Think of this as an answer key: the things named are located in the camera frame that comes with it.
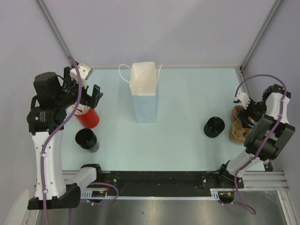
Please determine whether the black cup left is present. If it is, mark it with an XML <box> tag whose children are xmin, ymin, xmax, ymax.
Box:
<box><xmin>75</xmin><ymin>128</ymin><xmax>99</xmax><ymax>152</ymax></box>

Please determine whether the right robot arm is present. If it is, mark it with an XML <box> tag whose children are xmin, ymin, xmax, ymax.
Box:
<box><xmin>216</xmin><ymin>84</ymin><xmax>295</xmax><ymax>188</ymax></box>

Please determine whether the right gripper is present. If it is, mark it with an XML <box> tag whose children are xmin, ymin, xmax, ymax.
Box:
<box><xmin>237</xmin><ymin>97</ymin><xmax>268</xmax><ymax>129</ymax></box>

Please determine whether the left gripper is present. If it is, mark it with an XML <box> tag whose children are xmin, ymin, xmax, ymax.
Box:
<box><xmin>55</xmin><ymin>67</ymin><xmax>102</xmax><ymax>109</ymax></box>

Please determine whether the red straw cup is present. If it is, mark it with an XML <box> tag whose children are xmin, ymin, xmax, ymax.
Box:
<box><xmin>75</xmin><ymin>109</ymin><xmax>100</xmax><ymax>129</ymax></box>

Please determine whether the white cable duct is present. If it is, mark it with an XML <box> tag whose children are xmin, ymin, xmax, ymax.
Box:
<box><xmin>81</xmin><ymin>188</ymin><xmax>236</xmax><ymax>202</ymax></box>

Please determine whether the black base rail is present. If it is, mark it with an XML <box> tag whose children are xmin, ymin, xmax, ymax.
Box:
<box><xmin>100</xmin><ymin>171</ymin><xmax>235</xmax><ymax>197</ymax></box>

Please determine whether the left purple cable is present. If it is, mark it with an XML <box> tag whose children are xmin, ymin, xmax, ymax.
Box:
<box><xmin>39</xmin><ymin>55</ymin><xmax>120</xmax><ymax>225</ymax></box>

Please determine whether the purple cable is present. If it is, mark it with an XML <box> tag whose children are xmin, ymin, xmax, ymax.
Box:
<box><xmin>220</xmin><ymin>74</ymin><xmax>288</xmax><ymax>215</ymax></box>
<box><xmin>39</xmin><ymin>55</ymin><xmax>120</xmax><ymax>225</ymax></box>

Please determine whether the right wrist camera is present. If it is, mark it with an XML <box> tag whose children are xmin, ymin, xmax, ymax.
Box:
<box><xmin>233</xmin><ymin>92</ymin><xmax>251</xmax><ymax>109</ymax></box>

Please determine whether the light blue paper bag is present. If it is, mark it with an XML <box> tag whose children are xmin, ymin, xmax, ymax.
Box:
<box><xmin>118</xmin><ymin>61</ymin><xmax>162</xmax><ymax>123</ymax></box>

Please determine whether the brown cardboard cup carrier stack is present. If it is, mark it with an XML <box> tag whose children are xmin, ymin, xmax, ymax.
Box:
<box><xmin>229</xmin><ymin>105</ymin><xmax>252</xmax><ymax>143</ymax></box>

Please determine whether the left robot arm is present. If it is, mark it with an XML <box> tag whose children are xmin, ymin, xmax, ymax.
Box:
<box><xmin>27</xmin><ymin>63</ymin><xmax>104</xmax><ymax>210</ymax></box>

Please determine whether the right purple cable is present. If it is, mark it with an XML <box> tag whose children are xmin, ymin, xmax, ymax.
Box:
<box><xmin>220</xmin><ymin>74</ymin><xmax>288</xmax><ymax>215</ymax></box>

